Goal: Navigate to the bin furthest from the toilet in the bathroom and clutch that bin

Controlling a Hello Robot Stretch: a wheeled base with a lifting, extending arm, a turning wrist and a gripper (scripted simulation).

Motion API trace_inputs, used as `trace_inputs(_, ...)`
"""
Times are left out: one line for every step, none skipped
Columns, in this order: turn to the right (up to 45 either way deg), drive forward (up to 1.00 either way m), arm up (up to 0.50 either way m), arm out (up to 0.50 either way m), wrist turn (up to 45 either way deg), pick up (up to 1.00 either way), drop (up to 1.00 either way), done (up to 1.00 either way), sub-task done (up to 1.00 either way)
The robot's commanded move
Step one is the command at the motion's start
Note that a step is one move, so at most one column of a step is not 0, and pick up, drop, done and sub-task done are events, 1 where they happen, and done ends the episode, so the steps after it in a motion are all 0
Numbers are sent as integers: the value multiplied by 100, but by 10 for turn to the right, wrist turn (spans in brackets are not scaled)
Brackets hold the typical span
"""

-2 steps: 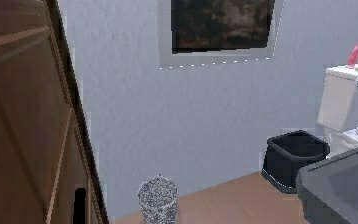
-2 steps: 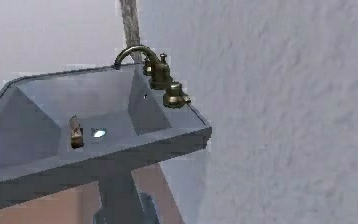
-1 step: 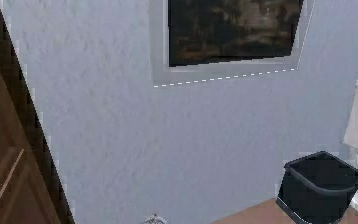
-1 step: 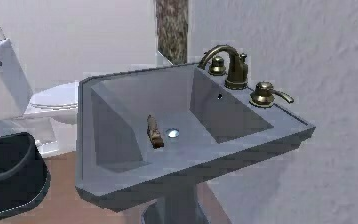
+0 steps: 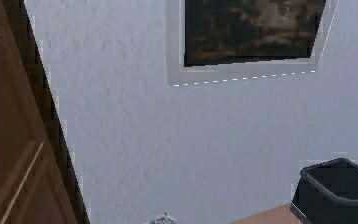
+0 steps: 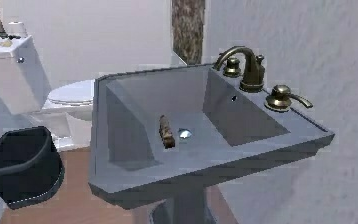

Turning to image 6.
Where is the black waste bin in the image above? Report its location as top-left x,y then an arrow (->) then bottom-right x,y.
0,125 -> 66,210

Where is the brown oblong object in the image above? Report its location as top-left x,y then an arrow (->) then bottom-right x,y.
158,114 -> 177,150

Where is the bronze sink faucet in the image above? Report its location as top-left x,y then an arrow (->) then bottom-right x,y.
213,45 -> 267,94

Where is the grey pedestal sink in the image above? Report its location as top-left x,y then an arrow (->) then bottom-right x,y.
88,63 -> 336,224

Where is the bronze round faucet handle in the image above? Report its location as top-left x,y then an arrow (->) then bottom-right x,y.
222,56 -> 243,78

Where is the bronze lever faucet handle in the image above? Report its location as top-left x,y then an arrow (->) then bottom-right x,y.
264,84 -> 315,113

